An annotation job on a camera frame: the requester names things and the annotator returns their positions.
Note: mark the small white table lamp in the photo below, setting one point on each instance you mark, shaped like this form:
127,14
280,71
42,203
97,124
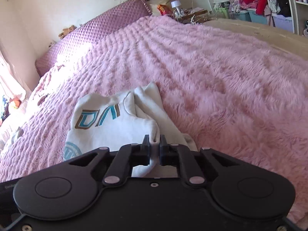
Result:
177,6

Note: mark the red snack bag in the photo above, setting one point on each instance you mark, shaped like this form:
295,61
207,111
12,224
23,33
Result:
164,10

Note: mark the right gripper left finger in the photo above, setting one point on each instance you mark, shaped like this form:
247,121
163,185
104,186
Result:
125,159

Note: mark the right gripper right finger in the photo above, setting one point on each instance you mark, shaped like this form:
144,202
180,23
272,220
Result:
181,157

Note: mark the red clothes pile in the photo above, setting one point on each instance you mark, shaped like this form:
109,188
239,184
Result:
259,5

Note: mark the pink curtain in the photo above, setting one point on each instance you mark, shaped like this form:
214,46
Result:
10,81

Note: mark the lilac storage bin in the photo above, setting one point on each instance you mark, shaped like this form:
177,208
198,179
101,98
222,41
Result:
282,22

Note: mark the brown teddy bear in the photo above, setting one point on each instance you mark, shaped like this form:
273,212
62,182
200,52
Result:
67,31

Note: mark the teal storage bin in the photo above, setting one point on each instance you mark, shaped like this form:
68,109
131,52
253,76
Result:
250,16

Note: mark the orange plush toy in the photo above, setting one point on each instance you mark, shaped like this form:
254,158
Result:
14,103

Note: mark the pink fluffy bed blanket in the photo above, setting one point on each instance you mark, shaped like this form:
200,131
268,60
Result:
228,91

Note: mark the white sweatshirt with teal print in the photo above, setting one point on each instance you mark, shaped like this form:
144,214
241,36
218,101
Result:
121,119

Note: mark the white open wardrobe shelving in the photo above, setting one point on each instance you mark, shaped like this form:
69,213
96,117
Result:
290,15

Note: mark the purple quilted headboard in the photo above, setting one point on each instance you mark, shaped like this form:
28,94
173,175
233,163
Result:
92,32

